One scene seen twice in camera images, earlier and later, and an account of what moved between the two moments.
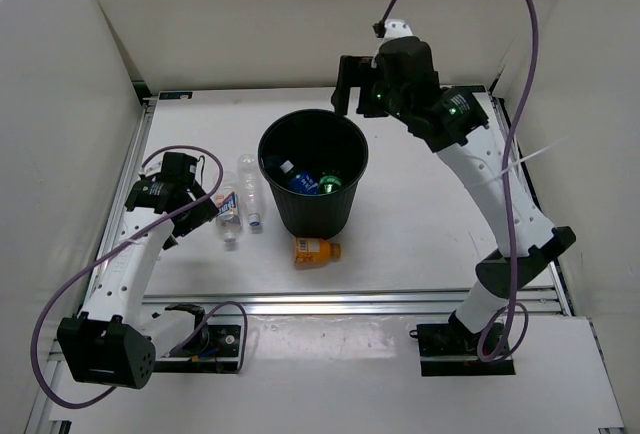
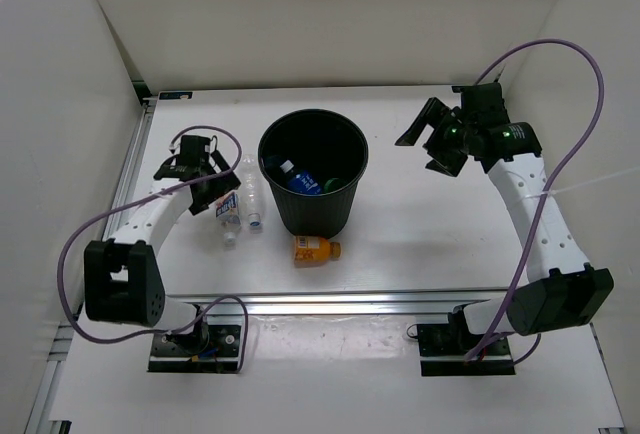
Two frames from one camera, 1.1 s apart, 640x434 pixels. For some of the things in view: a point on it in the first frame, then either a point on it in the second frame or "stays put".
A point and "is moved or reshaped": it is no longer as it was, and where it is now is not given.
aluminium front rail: [341, 302] stays put
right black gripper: [356, 72] -> [435, 113]
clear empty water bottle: [250, 187] stays put
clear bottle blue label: [303, 182] stays put
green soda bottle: [329, 184] is moved or reshaped
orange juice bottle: [314, 253] stays put
